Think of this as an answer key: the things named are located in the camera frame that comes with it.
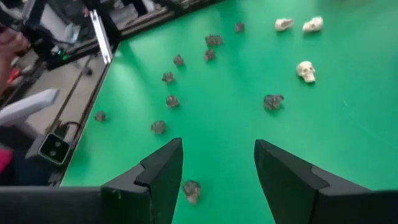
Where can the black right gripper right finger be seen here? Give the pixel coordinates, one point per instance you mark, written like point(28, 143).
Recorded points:
point(286, 186)

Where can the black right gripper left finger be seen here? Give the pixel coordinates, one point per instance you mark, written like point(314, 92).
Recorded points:
point(155, 186)

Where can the clear glass skull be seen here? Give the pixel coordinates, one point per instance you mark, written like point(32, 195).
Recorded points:
point(209, 40)
point(100, 116)
point(273, 101)
point(218, 40)
point(209, 54)
point(178, 59)
point(172, 101)
point(191, 191)
point(168, 77)
point(158, 127)
point(239, 27)

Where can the white plastic skull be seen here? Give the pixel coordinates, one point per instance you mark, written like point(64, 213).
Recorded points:
point(306, 71)
point(284, 24)
point(313, 25)

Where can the green table mat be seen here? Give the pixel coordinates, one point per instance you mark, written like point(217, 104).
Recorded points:
point(233, 124)

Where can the white chair part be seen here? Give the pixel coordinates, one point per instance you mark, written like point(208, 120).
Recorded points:
point(28, 105)

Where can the silver aluminium bar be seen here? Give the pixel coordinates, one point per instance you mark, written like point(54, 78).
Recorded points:
point(101, 34)

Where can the person's hand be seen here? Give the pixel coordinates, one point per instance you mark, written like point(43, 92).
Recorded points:
point(11, 43)

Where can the black table-level camera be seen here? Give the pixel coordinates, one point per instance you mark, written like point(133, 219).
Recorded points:
point(54, 148)

